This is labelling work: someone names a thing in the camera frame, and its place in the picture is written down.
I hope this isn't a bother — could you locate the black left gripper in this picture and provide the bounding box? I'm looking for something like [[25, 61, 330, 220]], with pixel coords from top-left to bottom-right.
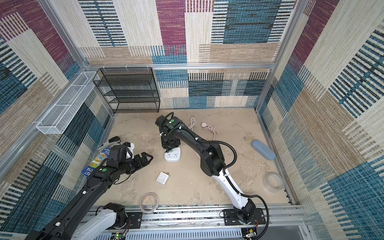
[[119, 151, 153, 175]]

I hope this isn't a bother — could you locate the white charger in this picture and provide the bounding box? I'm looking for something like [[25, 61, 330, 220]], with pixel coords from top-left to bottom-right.
[[156, 172, 170, 185]]

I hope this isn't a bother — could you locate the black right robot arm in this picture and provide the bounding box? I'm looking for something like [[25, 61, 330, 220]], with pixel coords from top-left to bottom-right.
[[155, 112, 267, 225]]

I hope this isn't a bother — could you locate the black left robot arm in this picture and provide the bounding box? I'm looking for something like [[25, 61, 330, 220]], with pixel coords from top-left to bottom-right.
[[26, 145, 154, 240]]

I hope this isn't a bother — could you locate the white square power strip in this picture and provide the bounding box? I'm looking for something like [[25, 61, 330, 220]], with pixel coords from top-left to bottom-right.
[[164, 117, 197, 163]]

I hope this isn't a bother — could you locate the black grey stapler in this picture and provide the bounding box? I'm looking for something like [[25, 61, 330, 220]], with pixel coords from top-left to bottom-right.
[[98, 136, 122, 152]]

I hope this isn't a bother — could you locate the blue illustrated book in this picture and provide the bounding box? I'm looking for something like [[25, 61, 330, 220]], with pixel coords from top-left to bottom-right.
[[81, 147, 111, 178]]

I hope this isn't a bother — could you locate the pink round power strip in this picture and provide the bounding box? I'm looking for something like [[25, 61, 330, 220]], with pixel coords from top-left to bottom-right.
[[201, 122, 219, 141]]

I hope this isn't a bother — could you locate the blue grey glasses case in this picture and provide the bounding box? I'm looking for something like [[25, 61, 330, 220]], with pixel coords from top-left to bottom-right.
[[251, 140, 276, 161]]

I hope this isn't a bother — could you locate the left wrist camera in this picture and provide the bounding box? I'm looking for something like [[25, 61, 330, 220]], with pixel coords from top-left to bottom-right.
[[123, 142, 135, 159]]

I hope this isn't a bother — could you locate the clear coiled cable ring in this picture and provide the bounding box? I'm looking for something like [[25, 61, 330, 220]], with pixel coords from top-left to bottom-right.
[[140, 192, 160, 214]]

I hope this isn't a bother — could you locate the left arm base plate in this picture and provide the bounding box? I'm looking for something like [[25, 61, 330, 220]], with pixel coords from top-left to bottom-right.
[[102, 212, 143, 230]]

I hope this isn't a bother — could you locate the black wire shelf rack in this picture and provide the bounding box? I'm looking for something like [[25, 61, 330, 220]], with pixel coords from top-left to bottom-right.
[[93, 67, 161, 114]]

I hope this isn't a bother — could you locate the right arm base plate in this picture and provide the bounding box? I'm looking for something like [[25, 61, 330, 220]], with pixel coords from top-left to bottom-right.
[[222, 208, 267, 226]]

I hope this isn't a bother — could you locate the white wire mesh basket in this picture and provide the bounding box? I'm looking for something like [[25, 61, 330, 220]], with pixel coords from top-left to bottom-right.
[[37, 72, 96, 135]]

